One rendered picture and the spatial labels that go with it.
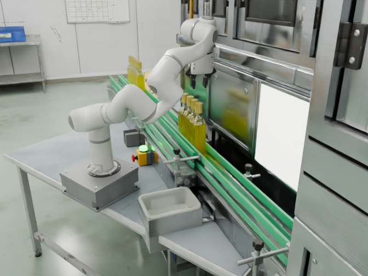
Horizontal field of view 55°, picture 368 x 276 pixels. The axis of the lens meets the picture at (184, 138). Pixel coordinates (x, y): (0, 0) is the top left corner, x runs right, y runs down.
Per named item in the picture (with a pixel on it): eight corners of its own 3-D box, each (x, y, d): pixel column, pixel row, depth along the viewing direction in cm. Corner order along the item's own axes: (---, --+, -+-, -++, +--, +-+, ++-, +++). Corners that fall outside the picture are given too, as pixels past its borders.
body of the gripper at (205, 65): (211, 43, 148) (207, 68, 155) (188, 44, 145) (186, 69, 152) (218, 50, 143) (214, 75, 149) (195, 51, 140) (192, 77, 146)
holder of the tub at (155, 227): (214, 222, 143) (214, 206, 140) (149, 237, 134) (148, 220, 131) (197, 201, 158) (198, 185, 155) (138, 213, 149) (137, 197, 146)
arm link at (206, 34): (165, 67, 133) (193, 29, 140) (193, 78, 128) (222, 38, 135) (159, 52, 126) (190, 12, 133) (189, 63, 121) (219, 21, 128)
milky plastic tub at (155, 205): (202, 224, 141) (203, 206, 138) (148, 237, 134) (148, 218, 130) (187, 202, 156) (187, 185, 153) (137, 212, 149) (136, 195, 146)
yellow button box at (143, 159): (151, 165, 192) (151, 152, 189) (138, 167, 189) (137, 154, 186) (148, 159, 198) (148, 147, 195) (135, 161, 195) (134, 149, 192)
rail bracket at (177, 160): (201, 172, 155) (201, 146, 150) (165, 179, 149) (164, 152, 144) (198, 169, 157) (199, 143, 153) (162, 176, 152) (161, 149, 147)
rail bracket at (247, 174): (260, 195, 139) (264, 165, 134) (246, 198, 137) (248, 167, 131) (255, 190, 142) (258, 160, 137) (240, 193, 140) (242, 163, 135)
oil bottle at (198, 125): (205, 161, 166) (206, 118, 158) (194, 163, 164) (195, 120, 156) (201, 156, 171) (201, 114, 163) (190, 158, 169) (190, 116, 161)
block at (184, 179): (197, 187, 157) (197, 173, 154) (177, 191, 154) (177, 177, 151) (194, 183, 160) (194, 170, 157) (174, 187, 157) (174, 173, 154)
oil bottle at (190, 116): (201, 156, 171) (202, 114, 163) (190, 157, 169) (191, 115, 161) (196, 151, 176) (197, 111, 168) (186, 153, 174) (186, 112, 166)
